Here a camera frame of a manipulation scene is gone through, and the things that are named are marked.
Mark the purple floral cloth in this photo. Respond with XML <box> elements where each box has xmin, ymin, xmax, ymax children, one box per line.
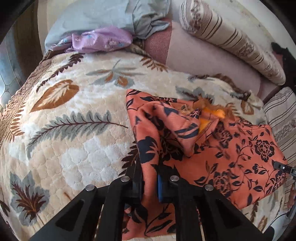
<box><xmin>50</xmin><ymin>25</ymin><xmax>134</xmax><ymax>54</ymax></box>

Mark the orange floral garment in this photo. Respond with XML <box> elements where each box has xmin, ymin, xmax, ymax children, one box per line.
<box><xmin>122</xmin><ymin>89</ymin><xmax>290</xmax><ymax>241</ymax></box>

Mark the cream leaf-print fleece blanket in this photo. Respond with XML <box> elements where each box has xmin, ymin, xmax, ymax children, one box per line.
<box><xmin>0</xmin><ymin>50</ymin><xmax>296</xmax><ymax>241</ymax></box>

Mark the striped floral bolster cushion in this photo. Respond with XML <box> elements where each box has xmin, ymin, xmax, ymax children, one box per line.
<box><xmin>180</xmin><ymin>0</ymin><xmax>287</xmax><ymax>86</ymax></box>

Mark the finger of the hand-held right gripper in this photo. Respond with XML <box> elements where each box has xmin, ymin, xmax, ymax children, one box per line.
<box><xmin>273</xmin><ymin>160</ymin><xmax>296</xmax><ymax>176</ymax></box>

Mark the light blue cloth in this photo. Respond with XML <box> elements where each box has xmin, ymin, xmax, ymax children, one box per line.
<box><xmin>44</xmin><ymin>0</ymin><xmax>173</xmax><ymax>51</ymax></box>

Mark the pink sofa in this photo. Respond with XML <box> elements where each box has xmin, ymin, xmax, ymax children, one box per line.
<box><xmin>143</xmin><ymin>20</ymin><xmax>285</xmax><ymax>99</ymax></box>

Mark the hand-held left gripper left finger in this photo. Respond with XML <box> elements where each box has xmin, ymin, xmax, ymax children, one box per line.
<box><xmin>30</xmin><ymin>160</ymin><xmax>143</xmax><ymax>241</ymax></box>

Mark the black object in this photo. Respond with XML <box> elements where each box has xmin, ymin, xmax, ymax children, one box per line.
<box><xmin>270</xmin><ymin>42</ymin><xmax>293</xmax><ymax>64</ymax></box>

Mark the black cable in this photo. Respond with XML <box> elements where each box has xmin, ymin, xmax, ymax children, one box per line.
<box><xmin>264</xmin><ymin>210</ymin><xmax>292</xmax><ymax>234</ymax></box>

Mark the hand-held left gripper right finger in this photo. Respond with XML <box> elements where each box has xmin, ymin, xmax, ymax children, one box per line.
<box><xmin>157</xmin><ymin>167</ymin><xmax>274</xmax><ymax>241</ymax></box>

